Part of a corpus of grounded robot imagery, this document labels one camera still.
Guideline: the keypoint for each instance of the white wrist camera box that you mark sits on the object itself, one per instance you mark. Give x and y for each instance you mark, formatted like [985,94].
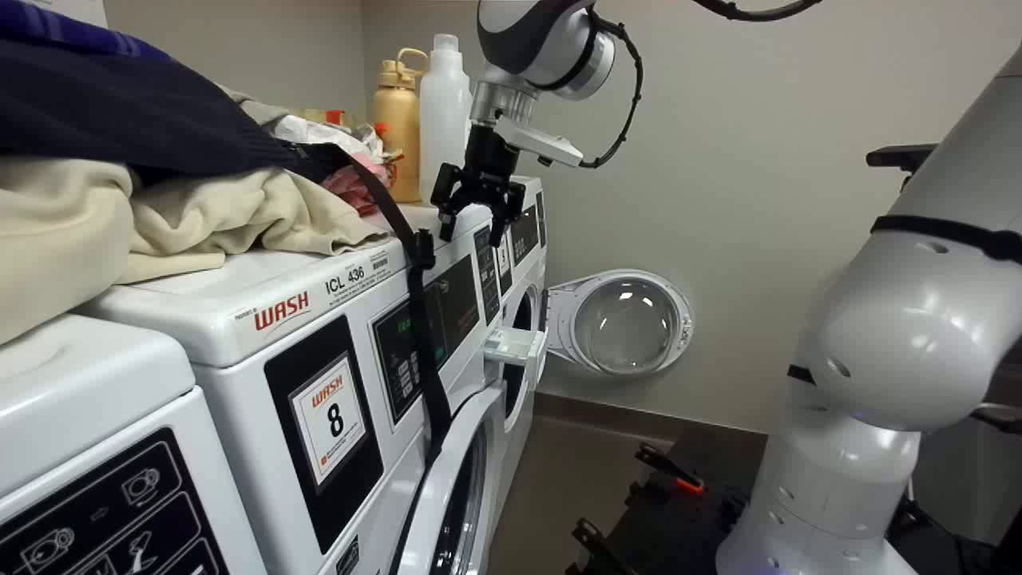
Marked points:
[538,139]

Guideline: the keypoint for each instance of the round glass washer door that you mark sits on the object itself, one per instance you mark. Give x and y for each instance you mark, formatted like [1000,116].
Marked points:
[626,325]

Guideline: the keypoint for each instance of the white washing machine icon panel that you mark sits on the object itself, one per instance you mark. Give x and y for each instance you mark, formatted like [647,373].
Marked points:
[85,394]

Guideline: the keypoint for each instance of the white washer door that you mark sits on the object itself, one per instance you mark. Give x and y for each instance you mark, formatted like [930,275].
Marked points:
[431,511]

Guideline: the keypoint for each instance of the black clamp orange tip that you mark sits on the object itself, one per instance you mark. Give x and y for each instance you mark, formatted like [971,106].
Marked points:
[673,471]

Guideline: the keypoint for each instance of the black chair armrest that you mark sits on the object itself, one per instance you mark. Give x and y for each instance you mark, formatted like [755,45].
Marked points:
[901,153]

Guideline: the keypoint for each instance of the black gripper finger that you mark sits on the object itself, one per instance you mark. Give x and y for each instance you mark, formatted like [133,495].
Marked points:
[449,197]
[511,212]

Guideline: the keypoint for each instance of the dark navy cloth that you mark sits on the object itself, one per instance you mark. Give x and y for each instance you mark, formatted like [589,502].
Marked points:
[115,96]

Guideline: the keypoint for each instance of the white WASH washing machine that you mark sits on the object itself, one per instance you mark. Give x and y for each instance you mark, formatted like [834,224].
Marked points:
[244,293]

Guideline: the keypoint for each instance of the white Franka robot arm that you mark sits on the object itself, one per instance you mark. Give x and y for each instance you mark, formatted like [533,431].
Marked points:
[916,340]

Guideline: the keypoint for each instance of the beige cloth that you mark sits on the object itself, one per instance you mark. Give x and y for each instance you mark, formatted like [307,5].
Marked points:
[65,234]

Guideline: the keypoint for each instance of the number 8 sticker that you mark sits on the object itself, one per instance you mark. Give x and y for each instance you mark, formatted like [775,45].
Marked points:
[332,421]

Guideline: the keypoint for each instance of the white plastic bottle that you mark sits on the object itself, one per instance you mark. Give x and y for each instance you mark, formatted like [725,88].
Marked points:
[443,116]

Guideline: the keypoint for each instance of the red and white cloth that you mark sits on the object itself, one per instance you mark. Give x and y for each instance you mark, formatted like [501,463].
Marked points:
[346,180]

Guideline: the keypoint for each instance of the gold detergent bottle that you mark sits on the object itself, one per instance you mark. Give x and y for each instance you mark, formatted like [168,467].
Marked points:
[399,121]

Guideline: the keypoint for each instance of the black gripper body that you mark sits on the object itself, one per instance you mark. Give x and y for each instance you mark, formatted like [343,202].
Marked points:
[489,162]

